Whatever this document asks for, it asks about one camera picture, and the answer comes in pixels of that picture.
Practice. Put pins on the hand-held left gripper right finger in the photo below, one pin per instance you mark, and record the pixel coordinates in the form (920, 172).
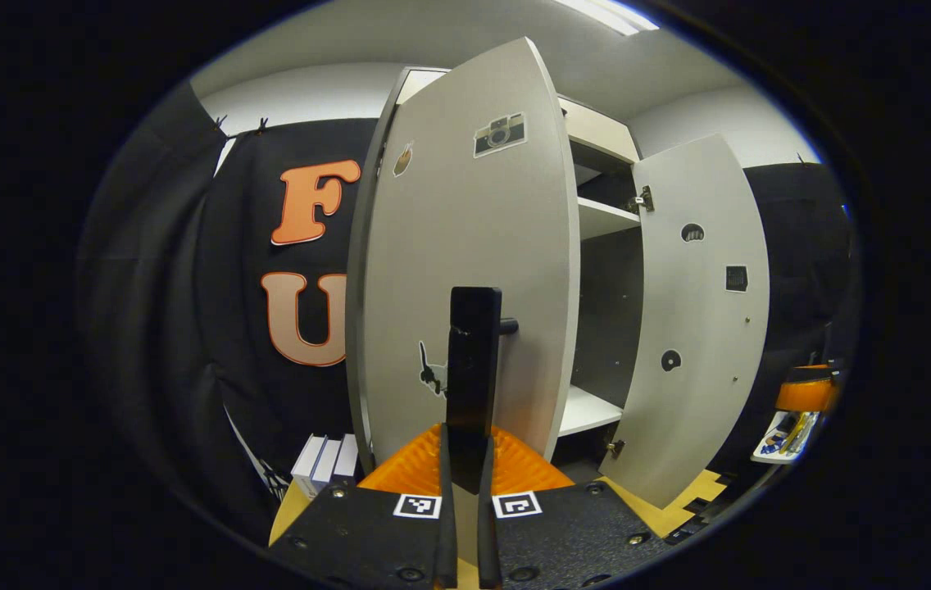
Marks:
(488, 549)

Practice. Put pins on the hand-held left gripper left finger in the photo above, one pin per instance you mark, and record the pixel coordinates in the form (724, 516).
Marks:
(447, 541)

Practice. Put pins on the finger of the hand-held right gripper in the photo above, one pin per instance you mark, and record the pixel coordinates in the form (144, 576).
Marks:
(806, 395)

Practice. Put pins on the white double-door shoe cabinet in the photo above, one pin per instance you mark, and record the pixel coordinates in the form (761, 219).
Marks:
(613, 311)

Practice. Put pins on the white door with camera sticker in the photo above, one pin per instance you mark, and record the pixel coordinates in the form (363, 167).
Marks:
(465, 229)

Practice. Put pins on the metal door hinge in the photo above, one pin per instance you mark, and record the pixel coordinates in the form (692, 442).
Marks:
(644, 199)
(615, 448)

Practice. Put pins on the white cabinet shelf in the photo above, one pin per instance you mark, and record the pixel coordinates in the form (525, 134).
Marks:
(605, 217)
(588, 410)

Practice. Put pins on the white cabinet top flap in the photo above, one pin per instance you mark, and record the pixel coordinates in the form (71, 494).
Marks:
(597, 131)

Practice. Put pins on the white colourful printed sheet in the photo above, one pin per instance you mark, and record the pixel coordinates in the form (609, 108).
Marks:
(785, 438)

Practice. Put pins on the white book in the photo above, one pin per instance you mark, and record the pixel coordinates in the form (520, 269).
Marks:
(308, 463)
(326, 467)
(347, 459)

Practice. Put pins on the black backdrop cloth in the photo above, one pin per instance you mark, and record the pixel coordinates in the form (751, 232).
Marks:
(187, 328)

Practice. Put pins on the ceiling light panel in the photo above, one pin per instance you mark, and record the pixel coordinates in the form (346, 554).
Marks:
(609, 15)

